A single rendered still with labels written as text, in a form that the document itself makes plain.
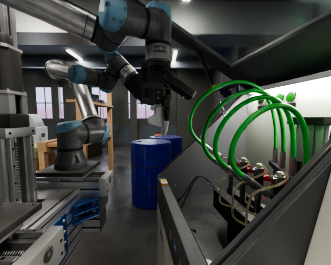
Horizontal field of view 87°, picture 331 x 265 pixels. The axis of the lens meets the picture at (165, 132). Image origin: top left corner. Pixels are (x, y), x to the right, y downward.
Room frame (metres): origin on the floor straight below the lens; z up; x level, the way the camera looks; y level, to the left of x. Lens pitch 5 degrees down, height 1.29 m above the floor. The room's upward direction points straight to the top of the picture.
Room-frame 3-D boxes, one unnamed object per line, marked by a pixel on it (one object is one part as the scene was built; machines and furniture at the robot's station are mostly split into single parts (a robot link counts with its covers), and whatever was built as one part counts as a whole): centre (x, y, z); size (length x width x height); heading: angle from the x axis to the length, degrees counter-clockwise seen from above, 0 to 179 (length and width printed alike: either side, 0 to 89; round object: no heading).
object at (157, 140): (2.92, 0.10, 0.47); 1.27 x 0.78 x 0.93; 174
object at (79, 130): (0.88, 0.48, 1.20); 0.13 x 0.12 x 0.14; 141
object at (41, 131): (6.11, 4.67, 0.69); 0.75 x 0.61 x 1.39; 89
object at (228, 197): (0.57, -0.29, 0.91); 0.34 x 0.10 x 0.15; 10
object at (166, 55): (0.52, 0.02, 1.46); 0.08 x 0.08 x 0.05
